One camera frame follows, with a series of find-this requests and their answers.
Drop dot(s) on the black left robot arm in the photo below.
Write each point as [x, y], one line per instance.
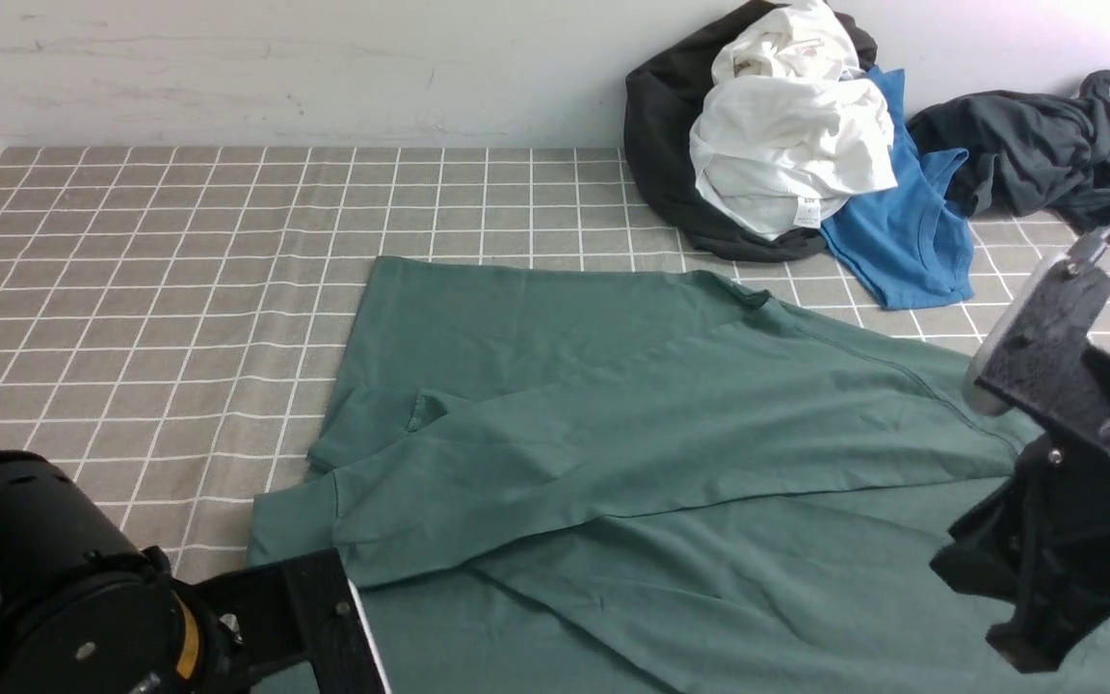
[82, 609]

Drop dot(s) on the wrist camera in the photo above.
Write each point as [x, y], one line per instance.
[260, 622]
[1039, 358]

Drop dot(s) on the black garment under white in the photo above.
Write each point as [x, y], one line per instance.
[664, 97]

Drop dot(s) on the green long-sleeve top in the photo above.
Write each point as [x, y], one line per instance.
[559, 482]

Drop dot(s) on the dark grey crumpled garment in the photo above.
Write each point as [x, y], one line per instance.
[1027, 152]

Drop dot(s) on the grey checked tablecloth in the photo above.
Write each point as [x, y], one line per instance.
[171, 317]

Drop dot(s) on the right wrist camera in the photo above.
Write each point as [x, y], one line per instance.
[1039, 358]

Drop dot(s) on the white crumpled shirt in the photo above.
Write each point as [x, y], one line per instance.
[792, 128]

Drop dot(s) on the blue t-shirt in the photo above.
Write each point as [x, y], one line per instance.
[908, 246]

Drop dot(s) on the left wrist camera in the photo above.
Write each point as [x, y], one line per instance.
[260, 622]

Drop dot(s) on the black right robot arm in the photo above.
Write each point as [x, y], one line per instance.
[1040, 542]

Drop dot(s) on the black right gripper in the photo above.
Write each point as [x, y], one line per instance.
[1040, 542]

